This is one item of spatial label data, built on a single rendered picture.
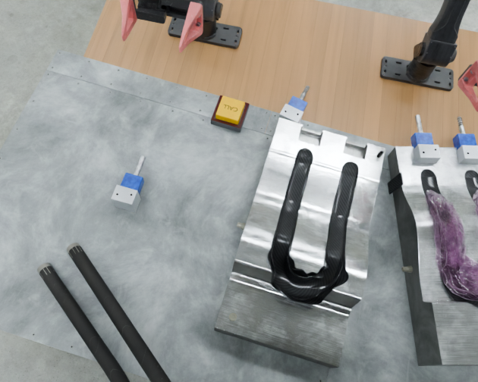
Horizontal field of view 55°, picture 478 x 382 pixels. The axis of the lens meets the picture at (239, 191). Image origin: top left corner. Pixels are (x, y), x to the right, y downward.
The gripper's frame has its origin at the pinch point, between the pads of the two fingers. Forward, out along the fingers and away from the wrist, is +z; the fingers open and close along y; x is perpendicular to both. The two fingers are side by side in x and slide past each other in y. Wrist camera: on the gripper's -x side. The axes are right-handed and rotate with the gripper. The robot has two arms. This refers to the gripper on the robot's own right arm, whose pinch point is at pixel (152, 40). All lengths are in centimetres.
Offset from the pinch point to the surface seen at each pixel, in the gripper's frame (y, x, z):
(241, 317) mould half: 25, 34, 37
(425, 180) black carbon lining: 61, 35, -3
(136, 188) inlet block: -4.4, 35.8, 13.5
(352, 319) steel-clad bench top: 49, 40, 32
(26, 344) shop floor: -48, 119, 52
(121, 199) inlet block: -6.7, 34.4, 17.4
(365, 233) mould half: 47, 31, 15
